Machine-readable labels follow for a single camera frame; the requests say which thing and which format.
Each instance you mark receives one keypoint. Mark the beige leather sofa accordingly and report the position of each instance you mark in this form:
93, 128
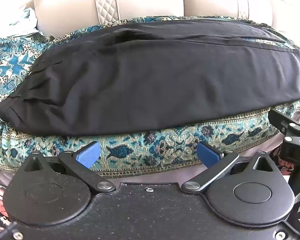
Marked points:
145, 0

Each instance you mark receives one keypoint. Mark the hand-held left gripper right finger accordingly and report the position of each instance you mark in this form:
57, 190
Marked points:
207, 155

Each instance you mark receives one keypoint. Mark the light blue cloth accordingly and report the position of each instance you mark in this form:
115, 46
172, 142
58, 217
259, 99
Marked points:
25, 17

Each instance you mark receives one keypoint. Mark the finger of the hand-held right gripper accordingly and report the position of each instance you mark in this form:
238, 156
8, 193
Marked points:
281, 120

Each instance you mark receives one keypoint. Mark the black pants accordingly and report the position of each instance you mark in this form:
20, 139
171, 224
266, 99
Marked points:
150, 80

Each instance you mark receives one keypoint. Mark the teal patterned blanket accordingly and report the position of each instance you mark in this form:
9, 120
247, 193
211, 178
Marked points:
145, 150

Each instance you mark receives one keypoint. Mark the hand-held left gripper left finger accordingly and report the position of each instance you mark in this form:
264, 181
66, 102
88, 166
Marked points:
88, 154

